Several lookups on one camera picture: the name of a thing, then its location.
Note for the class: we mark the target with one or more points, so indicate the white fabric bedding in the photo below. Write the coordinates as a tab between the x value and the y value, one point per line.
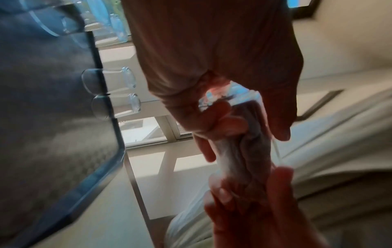
337	157

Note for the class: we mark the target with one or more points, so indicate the grey cleaning cloth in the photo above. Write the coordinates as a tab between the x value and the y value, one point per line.
248	150

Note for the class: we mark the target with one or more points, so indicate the dark glass-edged tray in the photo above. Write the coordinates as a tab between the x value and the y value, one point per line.
46	109

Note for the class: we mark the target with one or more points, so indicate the white window frame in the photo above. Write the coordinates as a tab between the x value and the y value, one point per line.
153	132

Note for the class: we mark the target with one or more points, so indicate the clear plastic bottle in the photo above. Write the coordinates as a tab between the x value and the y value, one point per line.
118	26

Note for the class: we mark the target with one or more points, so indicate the clear drinking glass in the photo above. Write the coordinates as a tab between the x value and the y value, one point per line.
118	106
107	81
61	23
245	96

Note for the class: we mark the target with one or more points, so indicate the person's right hand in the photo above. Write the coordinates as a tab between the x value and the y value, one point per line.
260	218

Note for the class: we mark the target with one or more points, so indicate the dark picture frame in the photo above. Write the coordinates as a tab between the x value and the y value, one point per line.
303	9

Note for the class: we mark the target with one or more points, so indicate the person's left hand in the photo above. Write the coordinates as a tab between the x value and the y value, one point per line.
214	43

